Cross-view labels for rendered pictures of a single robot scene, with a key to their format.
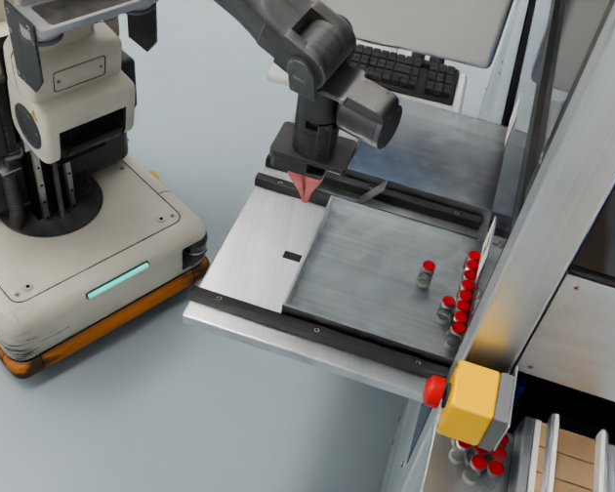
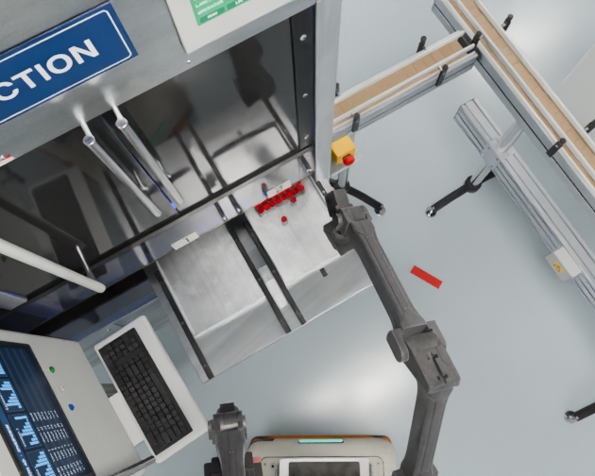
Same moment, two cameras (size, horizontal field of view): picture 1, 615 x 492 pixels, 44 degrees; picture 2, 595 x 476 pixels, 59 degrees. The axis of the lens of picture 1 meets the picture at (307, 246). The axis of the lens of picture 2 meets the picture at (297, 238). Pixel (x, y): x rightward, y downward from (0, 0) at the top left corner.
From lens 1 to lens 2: 1.39 m
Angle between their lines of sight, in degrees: 53
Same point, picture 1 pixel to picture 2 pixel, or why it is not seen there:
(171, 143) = not seen: outside the picture
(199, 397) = (310, 370)
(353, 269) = (305, 247)
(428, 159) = (211, 281)
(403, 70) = (135, 368)
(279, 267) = (333, 270)
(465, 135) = (175, 283)
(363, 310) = (319, 228)
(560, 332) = not seen: hidden behind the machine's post
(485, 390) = (341, 142)
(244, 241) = (336, 294)
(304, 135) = not seen: hidden behind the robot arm
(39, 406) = (382, 422)
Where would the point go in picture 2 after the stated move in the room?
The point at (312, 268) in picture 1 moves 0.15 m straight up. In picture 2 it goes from (321, 260) to (321, 249)
